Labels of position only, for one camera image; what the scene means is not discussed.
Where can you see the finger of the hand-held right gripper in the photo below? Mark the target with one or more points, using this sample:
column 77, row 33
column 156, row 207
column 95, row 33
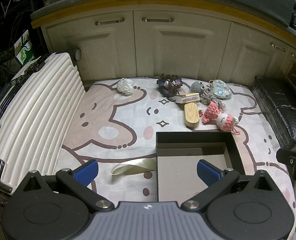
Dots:
column 285, row 156

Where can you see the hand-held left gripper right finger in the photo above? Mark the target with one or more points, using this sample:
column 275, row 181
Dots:
column 208, row 173

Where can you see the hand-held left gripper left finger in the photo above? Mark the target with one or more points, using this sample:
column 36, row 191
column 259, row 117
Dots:
column 86, row 173

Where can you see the black box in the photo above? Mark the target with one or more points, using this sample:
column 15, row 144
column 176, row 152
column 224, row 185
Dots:
column 178, row 175

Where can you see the pink crocheted doll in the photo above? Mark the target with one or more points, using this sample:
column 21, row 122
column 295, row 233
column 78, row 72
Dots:
column 213, row 113

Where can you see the yellow tissue packet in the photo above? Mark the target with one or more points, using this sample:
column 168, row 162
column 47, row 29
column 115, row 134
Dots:
column 188, row 98

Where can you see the blue floral coin purse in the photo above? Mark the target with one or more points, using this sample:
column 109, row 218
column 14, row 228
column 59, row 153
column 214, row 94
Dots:
column 220, row 89

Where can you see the grey knitted mouse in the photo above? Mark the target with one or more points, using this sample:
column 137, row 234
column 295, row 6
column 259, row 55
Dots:
column 197, row 87

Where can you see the white yarn ball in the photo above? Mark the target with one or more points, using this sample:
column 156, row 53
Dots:
column 125, row 86

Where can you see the multicolour crocheted pouch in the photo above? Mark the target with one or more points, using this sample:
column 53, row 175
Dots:
column 169, row 85

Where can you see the cream ribbon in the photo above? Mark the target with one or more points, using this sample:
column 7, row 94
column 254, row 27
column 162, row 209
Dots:
column 135, row 166

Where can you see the wooden oblong block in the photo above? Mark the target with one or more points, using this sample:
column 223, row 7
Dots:
column 191, row 115

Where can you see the bear printed blanket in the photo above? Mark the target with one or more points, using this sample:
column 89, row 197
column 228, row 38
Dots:
column 127, row 120

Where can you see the white ribbed suitcase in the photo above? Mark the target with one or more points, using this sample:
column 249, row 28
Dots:
column 37, row 120

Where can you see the cream cabinet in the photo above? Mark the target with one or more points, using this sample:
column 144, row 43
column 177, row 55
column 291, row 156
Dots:
column 183, row 52

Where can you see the green and white carton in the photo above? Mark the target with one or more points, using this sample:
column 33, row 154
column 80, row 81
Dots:
column 25, row 50

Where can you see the grey countertop with wooden edge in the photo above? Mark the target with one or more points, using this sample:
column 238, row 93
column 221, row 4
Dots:
column 112, row 1

